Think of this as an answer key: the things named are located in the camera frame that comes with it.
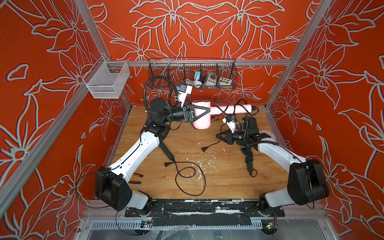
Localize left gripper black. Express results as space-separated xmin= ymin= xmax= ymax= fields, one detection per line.
xmin=162 ymin=101 xmax=209 ymax=126

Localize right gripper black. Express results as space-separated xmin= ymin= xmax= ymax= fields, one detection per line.
xmin=215 ymin=129 xmax=250 ymax=146

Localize pink hair dryer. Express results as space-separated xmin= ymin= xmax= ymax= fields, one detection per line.
xmin=191 ymin=100 xmax=258 ymax=130

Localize pink dryer black cord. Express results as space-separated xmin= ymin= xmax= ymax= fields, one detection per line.
xmin=200 ymin=98 xmax=260 ymax=153

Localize dark green hair dryer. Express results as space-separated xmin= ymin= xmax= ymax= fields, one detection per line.
xmin=241 ymin=146 xmax=257 ymax=178

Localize green dryer black cord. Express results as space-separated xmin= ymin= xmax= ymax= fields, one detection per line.
xmin=241 ymin=146 xmax=258 ymax=178

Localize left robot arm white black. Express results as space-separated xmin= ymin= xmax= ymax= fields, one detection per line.
xmin=95 ymin=84 xmax=210 ymax=215

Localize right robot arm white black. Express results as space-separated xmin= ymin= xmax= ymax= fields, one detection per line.
xmin=216 ymin=116 xmax=330 ymax=215

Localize black hair dryer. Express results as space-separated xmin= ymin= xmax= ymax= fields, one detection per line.
xmin=159 ymin=142 xmax=175 ymax=162

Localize white power strip cube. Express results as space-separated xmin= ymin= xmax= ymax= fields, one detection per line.
xmin=219 ymin=77 xmax=233 ymax=89

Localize blue white small box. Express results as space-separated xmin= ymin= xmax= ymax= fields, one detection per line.
xmin=194 ymin=71 xmax=201 ymax=82

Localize white tape roll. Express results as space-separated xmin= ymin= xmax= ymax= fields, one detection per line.
xmin=264 ymin=130 xmax=276 ymax=142

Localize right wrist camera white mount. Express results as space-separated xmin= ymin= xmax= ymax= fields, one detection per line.
xmin=223 ymin=116 xmax=237 ymax=133

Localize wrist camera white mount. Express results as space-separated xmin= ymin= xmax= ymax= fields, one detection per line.
xmin=177 ymin=85 xmax=193 ymax=107
xmin=223 ymin=116 xmax=237 ymax=133

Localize white coiled cable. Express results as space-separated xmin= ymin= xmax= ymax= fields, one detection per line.
xmin=184 ymin=78 xmax=202 ymax=89

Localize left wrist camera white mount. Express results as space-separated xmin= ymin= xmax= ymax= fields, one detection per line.
xmin=177 ymin=85 xmax=193 ymax=107

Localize black wire wall basket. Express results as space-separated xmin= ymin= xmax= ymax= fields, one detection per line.
xmin=148 ymin=57 xmax=238 ymax=90

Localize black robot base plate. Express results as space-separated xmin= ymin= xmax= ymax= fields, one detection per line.
xmin=125 ymin=199 xmax=285 ymax=229

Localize orange handled pliers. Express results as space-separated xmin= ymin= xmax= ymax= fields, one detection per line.
xmin=129 ymin=173 xmax=143 ymax=185

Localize clear acrylic wall bin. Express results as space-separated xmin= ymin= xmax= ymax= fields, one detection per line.
xmin=83 ymin=56 xmax=131 ymax=99

